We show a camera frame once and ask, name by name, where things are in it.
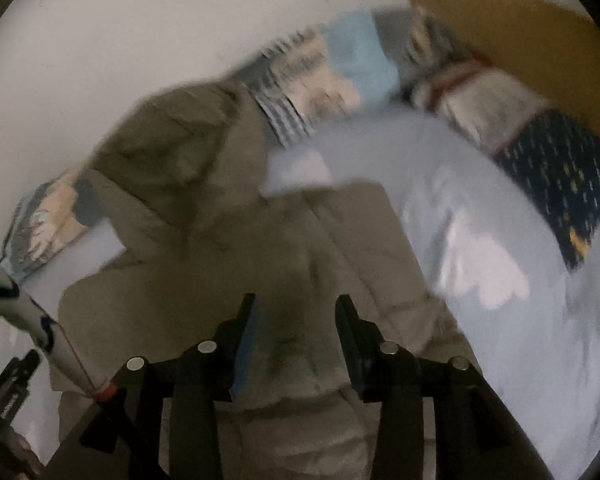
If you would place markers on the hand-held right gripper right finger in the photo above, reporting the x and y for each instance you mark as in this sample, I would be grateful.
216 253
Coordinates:
352 342

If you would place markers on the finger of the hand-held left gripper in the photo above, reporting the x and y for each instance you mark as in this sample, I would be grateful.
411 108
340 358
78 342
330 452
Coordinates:
11 384

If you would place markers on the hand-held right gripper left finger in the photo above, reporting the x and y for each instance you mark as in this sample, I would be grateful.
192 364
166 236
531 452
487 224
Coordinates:
245 360

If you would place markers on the olive green jacket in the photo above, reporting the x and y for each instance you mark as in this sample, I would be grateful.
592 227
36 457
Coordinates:
290 260

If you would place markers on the white tube with red band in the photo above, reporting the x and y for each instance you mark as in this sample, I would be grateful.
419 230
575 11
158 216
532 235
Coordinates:
30 315

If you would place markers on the light blue cloud print bedsheet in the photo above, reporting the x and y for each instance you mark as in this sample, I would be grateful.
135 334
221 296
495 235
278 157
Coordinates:
505 320

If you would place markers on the star print pillow with red trim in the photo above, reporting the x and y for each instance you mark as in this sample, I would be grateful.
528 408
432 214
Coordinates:
555 170

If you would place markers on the patchwork printed blanket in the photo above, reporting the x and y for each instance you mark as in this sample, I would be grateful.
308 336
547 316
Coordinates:
360 60

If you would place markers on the yellow wooden headboard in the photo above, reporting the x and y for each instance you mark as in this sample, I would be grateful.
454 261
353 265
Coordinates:
530 35

